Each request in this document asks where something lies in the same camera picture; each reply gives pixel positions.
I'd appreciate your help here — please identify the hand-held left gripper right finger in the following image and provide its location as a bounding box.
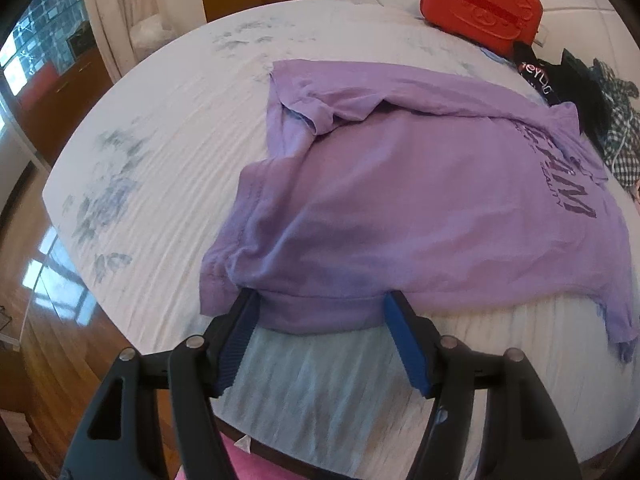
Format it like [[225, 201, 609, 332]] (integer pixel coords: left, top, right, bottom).
[[382, 291, 583, 480]]

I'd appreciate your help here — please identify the pink cloth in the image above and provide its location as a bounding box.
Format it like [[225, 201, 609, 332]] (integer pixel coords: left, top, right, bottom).
[[172, 435, 321, 480]]

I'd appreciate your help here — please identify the black white checkered garment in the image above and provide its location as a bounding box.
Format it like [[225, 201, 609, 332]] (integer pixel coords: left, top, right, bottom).
[[592, 59, 640, 193]]

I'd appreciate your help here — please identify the black garment with print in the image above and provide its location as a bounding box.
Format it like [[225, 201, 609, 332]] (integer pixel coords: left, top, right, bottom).
[[512, 42, 618, 153]]

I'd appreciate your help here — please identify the purple t-shirt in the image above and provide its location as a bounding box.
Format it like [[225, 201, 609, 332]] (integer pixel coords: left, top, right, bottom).
[[199, 59, 638, 363]]

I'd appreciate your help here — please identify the bed with white floral sheet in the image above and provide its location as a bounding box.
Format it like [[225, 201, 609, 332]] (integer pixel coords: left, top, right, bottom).
[[42, 0, 640, 478]]

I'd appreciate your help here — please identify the wooden cabinet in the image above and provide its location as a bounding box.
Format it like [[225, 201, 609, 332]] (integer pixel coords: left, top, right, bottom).
[[15, 42, 113, 166]]

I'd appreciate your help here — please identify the red plastic case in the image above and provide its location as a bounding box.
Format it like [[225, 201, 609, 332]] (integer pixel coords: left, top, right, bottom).
[[419, 0, 544, 58]]

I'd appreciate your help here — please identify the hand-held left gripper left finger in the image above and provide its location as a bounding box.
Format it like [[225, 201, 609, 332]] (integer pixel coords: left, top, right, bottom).
[[65, 287, 261, 480]]

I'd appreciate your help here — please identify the white curtain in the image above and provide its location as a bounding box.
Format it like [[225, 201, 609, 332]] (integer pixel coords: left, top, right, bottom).
[[79, 0, 208, 83]]

